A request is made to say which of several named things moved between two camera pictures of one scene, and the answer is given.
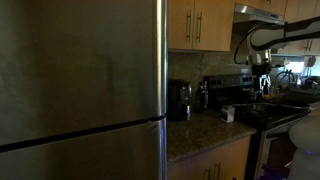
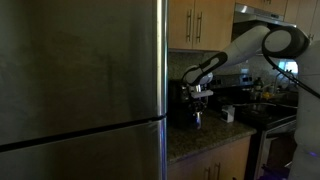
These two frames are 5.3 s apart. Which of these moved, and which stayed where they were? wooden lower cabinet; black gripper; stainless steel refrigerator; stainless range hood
Moved: black gripper
Stayed: stainless steel refrigerator; wooden lower cabinet; stainless range hood
